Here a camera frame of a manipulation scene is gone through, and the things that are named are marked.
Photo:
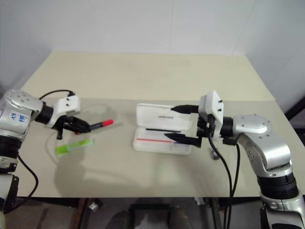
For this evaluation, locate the grey metal table leg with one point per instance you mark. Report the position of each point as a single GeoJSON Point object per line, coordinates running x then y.
{"type": "Point", "coordinates": [214, 212]}

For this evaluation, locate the black frame at wall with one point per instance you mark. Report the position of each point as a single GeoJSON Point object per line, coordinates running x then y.
{"type": "Point", "coordinates": [296, 112]}

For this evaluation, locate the white plastic pencil case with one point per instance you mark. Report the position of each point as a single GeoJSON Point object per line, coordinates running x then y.
{"type": "Point", "coordinates": [157, 119]}

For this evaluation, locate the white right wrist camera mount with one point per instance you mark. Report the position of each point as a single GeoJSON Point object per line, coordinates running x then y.
{"type": "Point", "coordinates": [212, 105]}

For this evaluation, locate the silver metal bracket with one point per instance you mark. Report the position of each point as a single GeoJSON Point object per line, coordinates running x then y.
{"type": "Point", "coordinates": [95, 205]}

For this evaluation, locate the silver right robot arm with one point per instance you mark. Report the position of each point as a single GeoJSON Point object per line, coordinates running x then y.
{"type": "Point", "coordinates": [264, 140]}

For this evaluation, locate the green marker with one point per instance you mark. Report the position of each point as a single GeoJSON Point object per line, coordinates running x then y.
{"type": "Point", "coordinates": [74, 146]}

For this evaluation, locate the brown table leg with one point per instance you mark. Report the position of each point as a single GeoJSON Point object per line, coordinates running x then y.
{"type": "Point", "coordinates": [82, 213]}

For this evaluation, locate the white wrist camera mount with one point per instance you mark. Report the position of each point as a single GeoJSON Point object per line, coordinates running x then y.
{"type": "Point", "coordinates": [212, 105]}
{"type": "Point", "coordinates": [68, 104]}

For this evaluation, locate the red marker with black cap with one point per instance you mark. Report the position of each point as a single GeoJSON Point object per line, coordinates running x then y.
{"type": "Point", "coordinates": [104, 123]}

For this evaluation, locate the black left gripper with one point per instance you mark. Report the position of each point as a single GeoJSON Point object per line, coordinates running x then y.
{"type": "Point", "coordinates": [60, 124]}

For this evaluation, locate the thin red pen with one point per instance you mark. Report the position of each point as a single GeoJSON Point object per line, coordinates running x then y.
{"type": "Point", "coordinates": [152, 140]}

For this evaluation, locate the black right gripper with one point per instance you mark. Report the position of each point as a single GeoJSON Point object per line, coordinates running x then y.
{"type": "Point", "coordinates": [202, 126]}

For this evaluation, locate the small blue pen piece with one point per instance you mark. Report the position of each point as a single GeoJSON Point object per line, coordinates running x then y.
{"type": "Point", "coordinates": [176, 143]}

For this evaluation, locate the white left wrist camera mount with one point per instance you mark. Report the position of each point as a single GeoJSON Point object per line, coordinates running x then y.
{"type": "Point", "coordinates": [68, 104]}

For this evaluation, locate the dark rounded shape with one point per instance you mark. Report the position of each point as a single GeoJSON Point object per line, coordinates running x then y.
{"type": "Point", "coordinates": [179, 218]}

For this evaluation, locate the thin black pen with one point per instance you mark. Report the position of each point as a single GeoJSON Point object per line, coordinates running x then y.
{"type": "Point", "coordinates": [157, 130]}

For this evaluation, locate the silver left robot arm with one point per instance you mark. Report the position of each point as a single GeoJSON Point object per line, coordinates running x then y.
{"type": "Point", "coordinates": [16, 112]}

